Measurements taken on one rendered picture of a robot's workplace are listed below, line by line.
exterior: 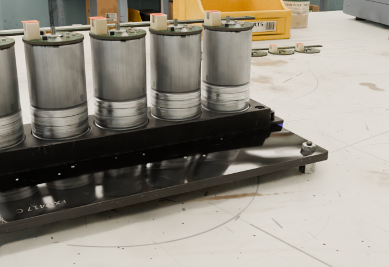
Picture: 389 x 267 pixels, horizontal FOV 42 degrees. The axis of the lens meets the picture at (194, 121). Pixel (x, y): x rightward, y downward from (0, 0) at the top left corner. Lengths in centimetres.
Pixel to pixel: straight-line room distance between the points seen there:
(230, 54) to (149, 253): 11
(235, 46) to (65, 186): 10
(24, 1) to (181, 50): 442
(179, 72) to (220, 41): 3
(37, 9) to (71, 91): 444
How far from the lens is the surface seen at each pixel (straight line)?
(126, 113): 23
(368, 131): 30
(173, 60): 23
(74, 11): 472
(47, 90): 22
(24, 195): 20
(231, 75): 25
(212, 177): 21
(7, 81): 21
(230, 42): 24
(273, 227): 20
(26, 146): 22
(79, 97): 22
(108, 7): 434
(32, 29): 22
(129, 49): 22
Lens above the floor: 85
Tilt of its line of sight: 19 degrees down
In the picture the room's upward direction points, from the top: 1 degrees clockwise
